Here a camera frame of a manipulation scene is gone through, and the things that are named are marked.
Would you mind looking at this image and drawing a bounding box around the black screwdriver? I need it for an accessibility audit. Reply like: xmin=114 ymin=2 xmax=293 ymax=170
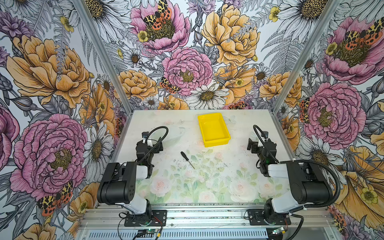
xmin=181 ymin=152 xmax=196 ymax=170

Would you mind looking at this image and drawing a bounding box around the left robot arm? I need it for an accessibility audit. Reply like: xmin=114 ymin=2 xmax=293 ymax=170
xmin=97 ymin=132 xmax=163 ymax=227

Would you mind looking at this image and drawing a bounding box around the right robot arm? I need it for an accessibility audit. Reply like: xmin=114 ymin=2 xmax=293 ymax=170
xmin=247 ymin=125 xmax=341 ymax=225

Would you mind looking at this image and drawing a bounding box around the yellow plastic bin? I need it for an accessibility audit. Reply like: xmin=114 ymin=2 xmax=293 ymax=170
xmin=198 ymin=113 xmax=231 ymax=148

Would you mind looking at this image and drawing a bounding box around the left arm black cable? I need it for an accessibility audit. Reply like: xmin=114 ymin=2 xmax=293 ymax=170
xmin=136 ymin=125 xmax=169 ymax=166

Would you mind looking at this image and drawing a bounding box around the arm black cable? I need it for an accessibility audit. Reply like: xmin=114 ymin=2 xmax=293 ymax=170
xmin=136 ymin=125 xmax=169 ymax=166
xmin=252 ymin=124 xmax=342 ymax=240

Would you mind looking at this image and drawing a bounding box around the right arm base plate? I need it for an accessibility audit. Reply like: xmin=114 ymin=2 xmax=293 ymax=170
xmin=246 ymin=209 xmax=291 ymax=226

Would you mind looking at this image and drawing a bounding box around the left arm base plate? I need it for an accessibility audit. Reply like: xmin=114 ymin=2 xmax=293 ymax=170
xmin=124 ymin=210 xmax=168 ymax=227

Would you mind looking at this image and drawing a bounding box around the aluminium rail frame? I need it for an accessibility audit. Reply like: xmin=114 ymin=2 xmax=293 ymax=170
xmin=75 ymin=204 xmax=343 ymax=240

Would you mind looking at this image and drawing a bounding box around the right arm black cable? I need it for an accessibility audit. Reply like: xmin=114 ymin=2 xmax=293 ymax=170
xmin=252 ymin=124 xmax=342 ymax=240

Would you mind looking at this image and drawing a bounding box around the left corner aluminium post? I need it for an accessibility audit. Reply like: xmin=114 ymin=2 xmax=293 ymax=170
xmin=74 ymin=1 xmax=134 ymax=117

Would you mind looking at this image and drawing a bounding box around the corner aluminium post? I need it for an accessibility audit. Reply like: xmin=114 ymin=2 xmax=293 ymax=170
xmin=74 ymin=1 xmax=134 ymax=117
xmin=271 ymin=1 xmax=341 ymax=114

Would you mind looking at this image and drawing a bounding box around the right corner aluminium post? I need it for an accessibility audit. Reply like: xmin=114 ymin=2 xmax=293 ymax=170
xmin=271 ymin=1 xmax=341 ymax=114

